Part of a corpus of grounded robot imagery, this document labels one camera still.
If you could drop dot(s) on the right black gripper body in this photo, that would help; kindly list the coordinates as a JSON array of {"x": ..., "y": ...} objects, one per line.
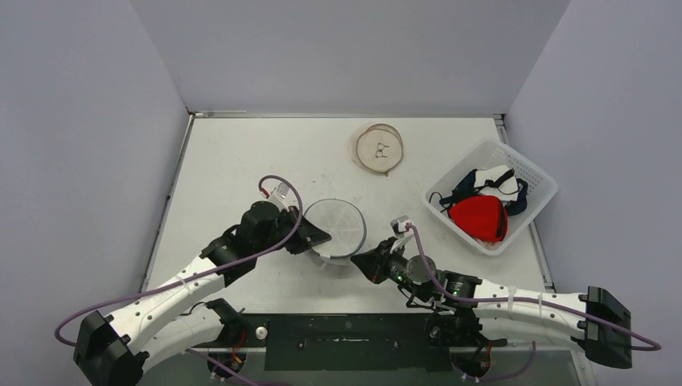
[{"x": 379, "y": 261}]

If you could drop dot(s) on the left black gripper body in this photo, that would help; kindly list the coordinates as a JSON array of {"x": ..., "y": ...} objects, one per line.
[{"x": 287, "y": 219}]

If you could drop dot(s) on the blue-trim mesh laundry bag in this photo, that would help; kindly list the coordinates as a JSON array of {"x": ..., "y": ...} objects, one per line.
[{"x": 346, "y": 225}]

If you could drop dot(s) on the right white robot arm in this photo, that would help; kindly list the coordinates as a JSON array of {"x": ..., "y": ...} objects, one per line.
[{"x": 471, "y": 311}]

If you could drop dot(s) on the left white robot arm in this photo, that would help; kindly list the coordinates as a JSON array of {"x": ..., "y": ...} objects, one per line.
[{"x": 118, "y": 348}]

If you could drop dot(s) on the navy blue bra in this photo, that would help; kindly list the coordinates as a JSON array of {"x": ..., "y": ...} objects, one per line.
[{"x": 511, "y": 190}]

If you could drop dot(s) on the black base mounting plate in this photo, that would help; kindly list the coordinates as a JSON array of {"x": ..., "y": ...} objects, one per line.
[{"x": 355, "y": 342}]

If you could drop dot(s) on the white plastic basket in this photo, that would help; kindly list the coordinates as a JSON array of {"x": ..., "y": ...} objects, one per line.
[{"x": 492, "y": 154}]

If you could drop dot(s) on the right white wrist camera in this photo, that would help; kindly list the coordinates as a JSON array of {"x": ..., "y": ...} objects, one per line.
[{"x": 402, "y": 228}]

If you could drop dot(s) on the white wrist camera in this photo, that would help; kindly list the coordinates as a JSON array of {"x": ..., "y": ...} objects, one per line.
[
  {"x": 282, "y": 197},
  {"x": 402, "y": 228}
]

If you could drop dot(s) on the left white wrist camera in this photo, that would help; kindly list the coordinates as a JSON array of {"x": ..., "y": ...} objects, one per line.
[{"x": 282, "y": 197}]

